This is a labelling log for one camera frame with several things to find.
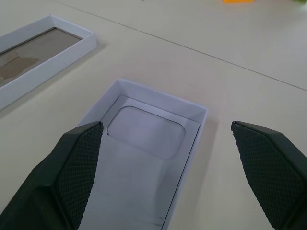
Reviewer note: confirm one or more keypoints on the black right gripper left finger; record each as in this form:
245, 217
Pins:
60, 182

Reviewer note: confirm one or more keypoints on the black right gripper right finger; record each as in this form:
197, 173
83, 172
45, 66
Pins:
271, 172

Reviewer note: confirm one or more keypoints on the white box base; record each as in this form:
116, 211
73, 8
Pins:
144, 179

